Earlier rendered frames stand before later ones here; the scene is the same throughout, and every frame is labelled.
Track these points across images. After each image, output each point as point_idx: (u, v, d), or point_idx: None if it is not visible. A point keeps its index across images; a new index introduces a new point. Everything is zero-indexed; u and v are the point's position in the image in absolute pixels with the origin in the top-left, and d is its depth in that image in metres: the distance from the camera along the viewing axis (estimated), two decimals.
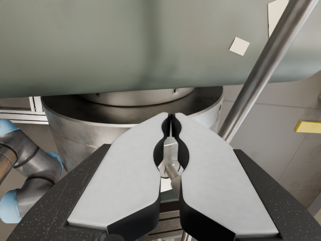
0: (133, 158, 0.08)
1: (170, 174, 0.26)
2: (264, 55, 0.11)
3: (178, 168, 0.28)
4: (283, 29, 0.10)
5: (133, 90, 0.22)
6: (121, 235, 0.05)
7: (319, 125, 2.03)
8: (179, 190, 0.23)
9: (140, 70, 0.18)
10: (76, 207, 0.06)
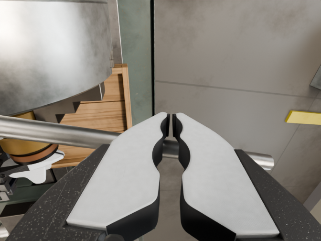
0: (133, 158, 0.08)
1: None
2: None
3: None
4: None
5: None
6: (121, 235, 0.05)
7: (312, 116, 1.90)
8: None
9: None
10: (75, 208, 0.06)
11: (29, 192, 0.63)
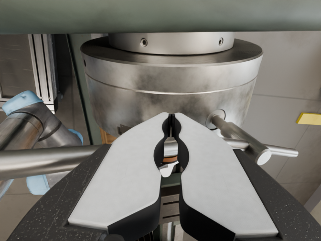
0: (134, 158, 0.08)
1: (217, 127, 0.26)
2: None
3: (222, 110, 0.27)
4: None
5: (192, 28, 0.22)
6: (121, 235, 0.05)
7: (320, 117, 2.06)
8: None
9: None
10: (77, 207, 0.06)
11: None
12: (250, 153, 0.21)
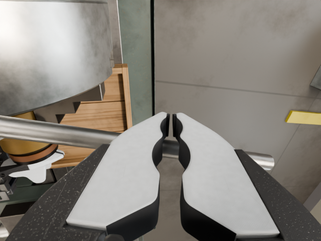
0: (133, 158, 0.08)
1: None
2: None
3: None
4: None
5: None
6: (121, 235, 0.05)
7: (312, 116, 1.89)
8: None
9: None
10: (75, 208, 0.06)
11: (29, 192, 0.63)
12: None
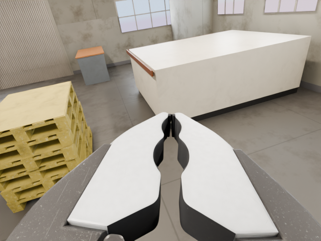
0: (133, 158, 0.08)
1: None
2: None
3: None
4: None
5: None
6: (121, 235, 0.05)
7: None
8: None
9: None
10: (76, 207, 0.06)
11: None
12: None
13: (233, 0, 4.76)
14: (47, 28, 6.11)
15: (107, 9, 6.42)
